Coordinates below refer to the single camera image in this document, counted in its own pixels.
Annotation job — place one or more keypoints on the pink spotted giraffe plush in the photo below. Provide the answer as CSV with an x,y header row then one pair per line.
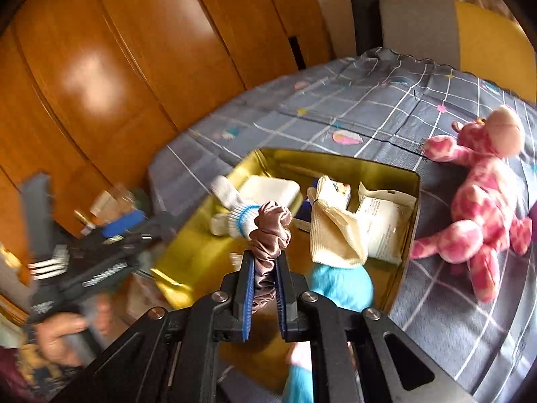
x,y
482,201

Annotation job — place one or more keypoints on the pale grey sock blue band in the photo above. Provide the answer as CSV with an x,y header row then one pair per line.
x,y
235,218

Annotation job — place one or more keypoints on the yellow headboard cushion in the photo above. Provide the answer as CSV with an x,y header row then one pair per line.
x,y
491,37

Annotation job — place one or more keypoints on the brown satin scrunchie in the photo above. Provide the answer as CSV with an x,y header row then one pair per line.
x,y
272,226

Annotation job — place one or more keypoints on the gold tin box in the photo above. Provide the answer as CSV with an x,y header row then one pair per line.
x,y
197,256

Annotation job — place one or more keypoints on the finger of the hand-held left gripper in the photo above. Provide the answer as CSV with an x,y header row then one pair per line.
x,y
155,226
121,226

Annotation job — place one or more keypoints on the teal fluffy sock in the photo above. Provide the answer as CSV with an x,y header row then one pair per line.
x,y
344,287
300,382

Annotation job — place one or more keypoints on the wooden wardrobe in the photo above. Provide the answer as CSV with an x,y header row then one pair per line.
x,y
126,50

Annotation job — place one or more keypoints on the cream knit sock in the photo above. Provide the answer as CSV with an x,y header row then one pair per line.
x,y
335,235

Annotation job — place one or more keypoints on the black headboard cushion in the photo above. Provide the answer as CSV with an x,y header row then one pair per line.
x,y
363,12

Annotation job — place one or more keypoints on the grey checked printed bedsheet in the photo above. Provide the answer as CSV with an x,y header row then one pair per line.
x,y
377,105

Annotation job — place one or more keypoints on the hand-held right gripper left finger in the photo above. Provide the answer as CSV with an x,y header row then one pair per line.
x,y
247,298

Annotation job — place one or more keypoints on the person's left hand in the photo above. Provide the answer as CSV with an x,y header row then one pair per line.
x,y
58,336

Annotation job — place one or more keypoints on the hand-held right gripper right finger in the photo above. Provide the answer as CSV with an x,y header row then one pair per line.
x,y
282,298

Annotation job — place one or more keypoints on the white printed packet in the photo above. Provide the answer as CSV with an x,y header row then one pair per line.
x,y
386,222

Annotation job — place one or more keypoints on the grey headboard cushion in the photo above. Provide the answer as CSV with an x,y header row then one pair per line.
x,y
419,29

